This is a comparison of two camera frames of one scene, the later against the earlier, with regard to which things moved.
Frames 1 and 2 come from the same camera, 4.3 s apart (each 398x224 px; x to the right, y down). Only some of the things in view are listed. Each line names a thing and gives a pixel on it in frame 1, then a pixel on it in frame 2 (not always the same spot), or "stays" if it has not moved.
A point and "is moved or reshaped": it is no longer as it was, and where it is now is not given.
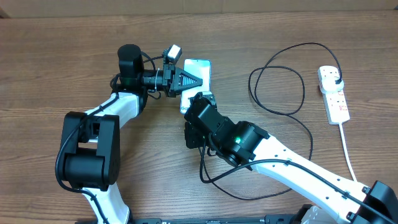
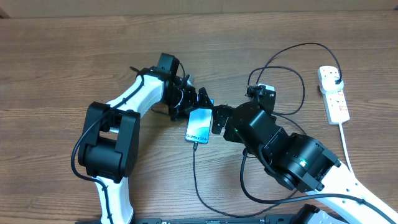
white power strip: (336, 107) stays
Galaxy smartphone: (201, 68) is moved or reshaped
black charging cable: (233, 196) -> (275, 115)
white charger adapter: (327, 81) stays
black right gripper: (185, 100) -> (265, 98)
